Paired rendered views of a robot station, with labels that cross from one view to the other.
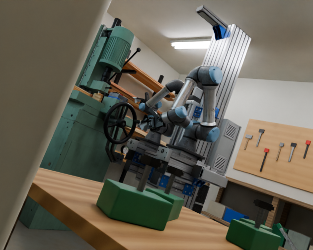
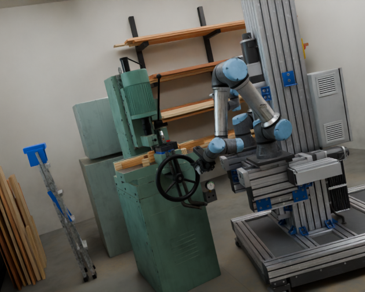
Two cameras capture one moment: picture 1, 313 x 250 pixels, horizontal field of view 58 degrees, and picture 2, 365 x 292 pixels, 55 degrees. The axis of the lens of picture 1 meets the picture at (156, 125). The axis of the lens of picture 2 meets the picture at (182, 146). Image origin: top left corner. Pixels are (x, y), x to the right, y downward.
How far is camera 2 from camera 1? 101 cm
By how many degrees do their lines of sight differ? 31
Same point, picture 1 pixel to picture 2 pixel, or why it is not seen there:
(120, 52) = (140, 99)
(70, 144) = (150, 219)
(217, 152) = (322, 121)
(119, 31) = (126, 79)
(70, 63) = not seen: outside the picture
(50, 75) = not seen: outside the picture
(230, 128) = (323, 81)
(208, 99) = (247, 99)
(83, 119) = (146, 192)
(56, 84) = not seen: outside the picture
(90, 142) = (169, 203)
